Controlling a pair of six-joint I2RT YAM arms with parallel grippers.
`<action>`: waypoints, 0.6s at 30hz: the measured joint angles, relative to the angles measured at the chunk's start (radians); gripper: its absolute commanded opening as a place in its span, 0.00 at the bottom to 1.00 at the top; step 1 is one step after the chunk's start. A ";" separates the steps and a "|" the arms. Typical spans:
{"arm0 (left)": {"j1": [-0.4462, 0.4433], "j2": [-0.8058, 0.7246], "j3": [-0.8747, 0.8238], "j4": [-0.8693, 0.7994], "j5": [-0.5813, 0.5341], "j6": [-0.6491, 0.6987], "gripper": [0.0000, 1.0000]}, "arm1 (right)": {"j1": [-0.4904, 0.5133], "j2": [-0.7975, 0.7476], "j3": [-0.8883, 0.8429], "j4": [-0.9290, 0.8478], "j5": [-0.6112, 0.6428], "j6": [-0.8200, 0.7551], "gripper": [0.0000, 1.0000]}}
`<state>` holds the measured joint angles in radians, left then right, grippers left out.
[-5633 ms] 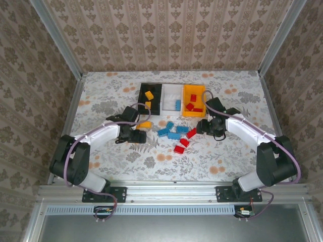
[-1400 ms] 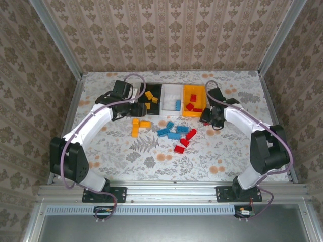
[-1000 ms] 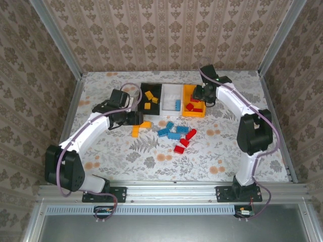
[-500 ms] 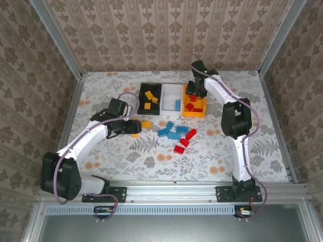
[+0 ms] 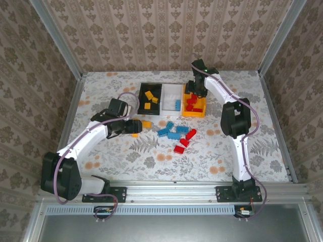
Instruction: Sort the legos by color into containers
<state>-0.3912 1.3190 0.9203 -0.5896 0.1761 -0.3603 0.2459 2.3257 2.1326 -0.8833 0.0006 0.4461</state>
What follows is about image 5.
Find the small yellow lego brick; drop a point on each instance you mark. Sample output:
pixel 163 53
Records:
pixel 155 100

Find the small square blue lego brick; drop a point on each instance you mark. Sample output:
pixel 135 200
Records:
pixel 169 125

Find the red rounded lego brick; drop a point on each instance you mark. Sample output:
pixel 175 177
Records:
pixel 191 134

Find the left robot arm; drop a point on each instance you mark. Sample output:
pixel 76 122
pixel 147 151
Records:
pixel 83 141

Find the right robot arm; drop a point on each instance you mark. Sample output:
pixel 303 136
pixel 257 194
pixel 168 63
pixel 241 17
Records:
pixel 241 161

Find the yellow container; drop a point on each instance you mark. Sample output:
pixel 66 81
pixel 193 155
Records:
pixel 194 114

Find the white container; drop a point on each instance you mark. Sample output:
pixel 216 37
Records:
pixel 171 93

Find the floral tablecloth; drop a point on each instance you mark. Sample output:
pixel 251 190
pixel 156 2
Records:
pixel 151 164

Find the black container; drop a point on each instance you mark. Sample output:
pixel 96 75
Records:
pixel 156 88

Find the small black controller board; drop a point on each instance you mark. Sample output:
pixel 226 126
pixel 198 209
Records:
pixel 104 210
pixel 244 211

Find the grey metal panel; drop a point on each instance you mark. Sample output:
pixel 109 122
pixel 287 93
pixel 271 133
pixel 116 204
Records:
pixel 171 229

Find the aluminium table side rail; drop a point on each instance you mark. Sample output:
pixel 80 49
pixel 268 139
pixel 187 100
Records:
pixel 73 106
pixel 277 126

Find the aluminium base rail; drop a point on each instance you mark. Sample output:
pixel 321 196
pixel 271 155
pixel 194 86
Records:
pixel 171 191

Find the aluminium frame post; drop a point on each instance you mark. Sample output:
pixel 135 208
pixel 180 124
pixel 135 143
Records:
pixel 55 37
pixel 280 37

